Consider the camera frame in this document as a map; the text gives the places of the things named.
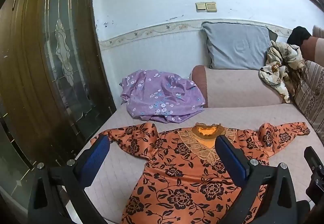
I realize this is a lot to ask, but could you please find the orange black floral blouse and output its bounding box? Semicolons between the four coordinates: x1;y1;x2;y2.
102;122;310;223

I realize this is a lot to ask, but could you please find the wooden glass door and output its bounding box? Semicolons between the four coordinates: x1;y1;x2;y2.
1;0;116;214

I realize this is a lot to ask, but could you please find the striped beige cushion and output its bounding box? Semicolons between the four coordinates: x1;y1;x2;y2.
293;60;324;142

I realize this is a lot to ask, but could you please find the purple floral garment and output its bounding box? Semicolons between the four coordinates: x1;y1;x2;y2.
120;70;205;123

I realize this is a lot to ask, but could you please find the cream floral crumpled cloth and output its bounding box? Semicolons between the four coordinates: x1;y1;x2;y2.
259;41;305;103

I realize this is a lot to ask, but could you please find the black cloth on armrest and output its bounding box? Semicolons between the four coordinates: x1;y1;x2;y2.
287;26;311;47

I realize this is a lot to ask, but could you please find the grey pillow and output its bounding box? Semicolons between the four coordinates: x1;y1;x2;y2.
201;21;277;70

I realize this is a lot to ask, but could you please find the right gold wall switch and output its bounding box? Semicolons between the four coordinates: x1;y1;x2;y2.
205;2;217;13

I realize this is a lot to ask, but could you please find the gold wall switch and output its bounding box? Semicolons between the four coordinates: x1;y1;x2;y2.
205;2;217;13
195;2;207;12

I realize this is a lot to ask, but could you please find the left gold wall switch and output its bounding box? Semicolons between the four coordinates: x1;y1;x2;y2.
195;2;207;12

